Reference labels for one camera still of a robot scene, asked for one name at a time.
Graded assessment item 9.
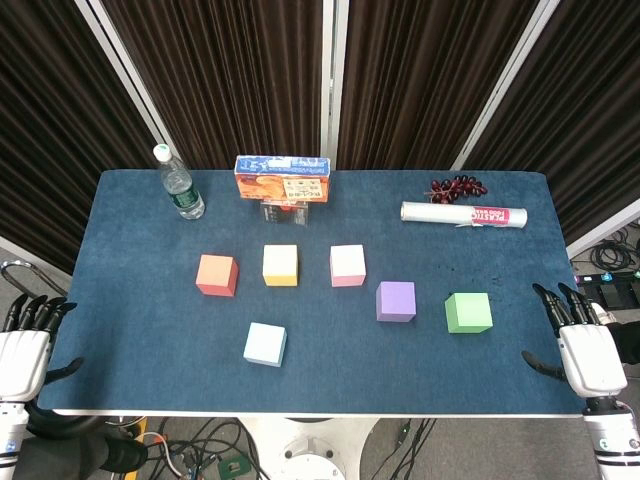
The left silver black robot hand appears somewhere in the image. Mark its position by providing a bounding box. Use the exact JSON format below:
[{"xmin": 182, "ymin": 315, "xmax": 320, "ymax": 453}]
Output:
[{"xmin": 0, "ymin": 293, "xmax": 84, "ymax": 401}]

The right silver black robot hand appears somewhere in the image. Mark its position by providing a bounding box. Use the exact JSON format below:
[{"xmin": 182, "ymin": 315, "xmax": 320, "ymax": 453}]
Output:
[{"xmin": 521, "ymin": 282, "xmax": 629, "ymax": 399}]

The purple foam cube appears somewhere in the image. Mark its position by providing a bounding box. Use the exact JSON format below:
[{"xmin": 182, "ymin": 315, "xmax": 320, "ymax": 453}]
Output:
[{"xmin": 375, "ymin": 281, "xmax": 417, "ymax": 323}]

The red foam cube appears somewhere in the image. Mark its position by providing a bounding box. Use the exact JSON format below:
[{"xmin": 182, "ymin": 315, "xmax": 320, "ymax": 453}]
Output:
[{"xmin": 195, "ymin": 254, "xmax": 240, "ymax": 298}]

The light blue foam cube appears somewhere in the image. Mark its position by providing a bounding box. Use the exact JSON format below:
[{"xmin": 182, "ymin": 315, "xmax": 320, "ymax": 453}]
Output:
[{"xmin": 243, "ymin": 322, "xmax": 288, "ymax": 368}]

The pink foam cube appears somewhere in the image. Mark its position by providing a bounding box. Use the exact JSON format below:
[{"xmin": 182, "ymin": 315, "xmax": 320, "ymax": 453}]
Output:
[{"xmin": 329, "ymin": 244, "xmax": 367, "ymax": 288}]

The yellow foam cube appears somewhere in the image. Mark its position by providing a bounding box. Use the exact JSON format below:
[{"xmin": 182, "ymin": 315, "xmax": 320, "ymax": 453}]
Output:
[{"xmin": 262, "ymin": 244, "xmax": 300, "ymax": 287}]

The person leg with white sneaker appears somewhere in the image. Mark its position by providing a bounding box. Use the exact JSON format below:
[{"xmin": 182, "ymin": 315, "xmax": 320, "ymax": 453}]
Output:
[{"xmin": 594, "ymin": 304, "xmax": 640, "ymax": 361}]

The green foam cube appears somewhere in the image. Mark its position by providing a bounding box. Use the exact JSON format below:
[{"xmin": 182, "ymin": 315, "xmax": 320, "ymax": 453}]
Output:
[{"xmin": 444, "ymin": 292, "xmax": 494, "ymax": 335}]

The plastic food wrap roll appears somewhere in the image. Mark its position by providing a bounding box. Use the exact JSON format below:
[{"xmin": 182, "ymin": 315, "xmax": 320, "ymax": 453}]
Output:
[{"xmin": 399, "ymin": 200, "xmax": 529, "ymax": 231}]

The dark red grape bunch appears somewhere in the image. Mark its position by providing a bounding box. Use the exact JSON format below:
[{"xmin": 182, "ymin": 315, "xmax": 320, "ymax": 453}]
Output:
[{"xmin": 424, "ymin": 174, "xmax": 489, "ymax": 205}]

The clear plastic water bottle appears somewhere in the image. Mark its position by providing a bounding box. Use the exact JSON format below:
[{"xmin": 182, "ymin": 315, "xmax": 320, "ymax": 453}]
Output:
[{"xmin": 152, "ymin": 143, "xmax": 206, "ymax": 221}]

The dark pleated partition panel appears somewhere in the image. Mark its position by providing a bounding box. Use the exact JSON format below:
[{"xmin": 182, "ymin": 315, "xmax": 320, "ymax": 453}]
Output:
[
  {"xmin": 74, "ymin": 0, "xmax": 336, "ymax": 171},
  {"xmin": 452, "ymin": 0, "xmax": 640, "ymax": 256},
  {"xmin": 0, "ymin": 0, "xmax": 169, "ymax": 276},
  {"xmin": 332, "ymin": 0, "xmax": 561, "ymax": 171}
]

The green circuit board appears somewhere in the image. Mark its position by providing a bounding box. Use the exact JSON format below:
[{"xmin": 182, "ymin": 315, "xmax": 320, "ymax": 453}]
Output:
[{"xmin": 217, "ymin": 457, "xmax": 249, "ymax": 480}]

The blue felt table cover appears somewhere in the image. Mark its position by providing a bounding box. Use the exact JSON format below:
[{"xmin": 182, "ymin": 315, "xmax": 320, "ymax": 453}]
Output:
[{"xmin": 37, "ymin": 169, "xmax": 614, "ymax": 417}]

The small dark product box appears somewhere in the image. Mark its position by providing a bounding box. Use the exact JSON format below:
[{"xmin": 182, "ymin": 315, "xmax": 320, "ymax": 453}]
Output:
[{"xmin": 259, "ymin": 199, "xmax": 310, "ymax": 226}]

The orange bread snack box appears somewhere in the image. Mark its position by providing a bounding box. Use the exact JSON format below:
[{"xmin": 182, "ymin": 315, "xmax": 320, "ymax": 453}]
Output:
[{"xmin": 234, "ymin": 155, "xmax": 332, "ymax": 204}]

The metal chair frame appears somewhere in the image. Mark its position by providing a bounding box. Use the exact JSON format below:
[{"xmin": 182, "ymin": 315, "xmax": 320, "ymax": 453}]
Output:
[{"xmin": 0, "ymin": 259, "xmax": 71, "ymax": 301}]

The black floor cable bundle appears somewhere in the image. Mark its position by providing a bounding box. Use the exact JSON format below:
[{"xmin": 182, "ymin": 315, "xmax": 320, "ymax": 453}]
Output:
[
  {"xmin": 107, "ymin": 417, "xmax": 266, "ymax": 480},
  {"xmin": 379, "ymin": 417, "xmax": 441, "ymax": 480},
  {"xmin": 589, "ymin": 224, "xmax": 640, "ymax": 274}
]

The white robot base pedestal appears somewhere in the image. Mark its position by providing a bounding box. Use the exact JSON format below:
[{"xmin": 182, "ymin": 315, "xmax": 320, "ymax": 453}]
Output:
[{"xmin": 239, "ymin": 417, "xmax": 381, "ymax": 480}]

